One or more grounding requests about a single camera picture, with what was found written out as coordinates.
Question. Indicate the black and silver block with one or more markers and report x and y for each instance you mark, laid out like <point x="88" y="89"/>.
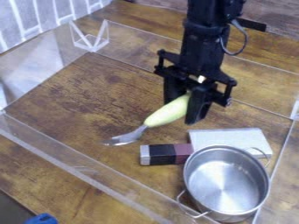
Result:
<point x="164" y="154"/>

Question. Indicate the yellow handled metal spoon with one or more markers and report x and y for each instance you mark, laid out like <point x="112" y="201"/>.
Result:
<point x="164" y="115"/>

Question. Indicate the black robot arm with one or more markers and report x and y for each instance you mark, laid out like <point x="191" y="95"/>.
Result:
<point x="214" y="13"/>

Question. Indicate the black strip on wall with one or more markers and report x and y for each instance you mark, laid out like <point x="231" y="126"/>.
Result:
<point x="252" y="24"/>

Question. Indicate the clear acrylic corner bracket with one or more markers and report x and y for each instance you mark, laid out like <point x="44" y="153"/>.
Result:
<point x="90" y="42"/>

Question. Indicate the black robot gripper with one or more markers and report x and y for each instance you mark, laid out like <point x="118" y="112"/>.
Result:
<point x="192" y="71"/>

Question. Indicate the small silver pot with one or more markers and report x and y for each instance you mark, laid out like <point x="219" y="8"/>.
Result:
<point x="227" y="184"/>

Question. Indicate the blue object at corner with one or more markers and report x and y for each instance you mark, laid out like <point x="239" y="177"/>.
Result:
<point x="43" y="218"/>

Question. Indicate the clear acrylic barrier panel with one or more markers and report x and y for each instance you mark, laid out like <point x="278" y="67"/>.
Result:
<point x="92" y="95"/>

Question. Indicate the grey flat metal box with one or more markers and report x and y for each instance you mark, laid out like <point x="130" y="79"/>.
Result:
<point x="244" y="138"/>

